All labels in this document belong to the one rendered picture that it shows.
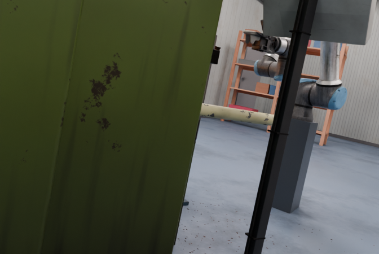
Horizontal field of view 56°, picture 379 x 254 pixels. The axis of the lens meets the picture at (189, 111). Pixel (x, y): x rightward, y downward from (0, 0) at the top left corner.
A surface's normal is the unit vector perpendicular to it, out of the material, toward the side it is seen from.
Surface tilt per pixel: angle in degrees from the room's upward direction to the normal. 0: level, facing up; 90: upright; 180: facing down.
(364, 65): 90
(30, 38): 90
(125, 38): 90
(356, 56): 90
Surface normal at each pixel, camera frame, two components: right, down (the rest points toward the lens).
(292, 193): -0.53, -0.03
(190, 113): 0.52, 0.18
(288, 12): -0.56, 0.46
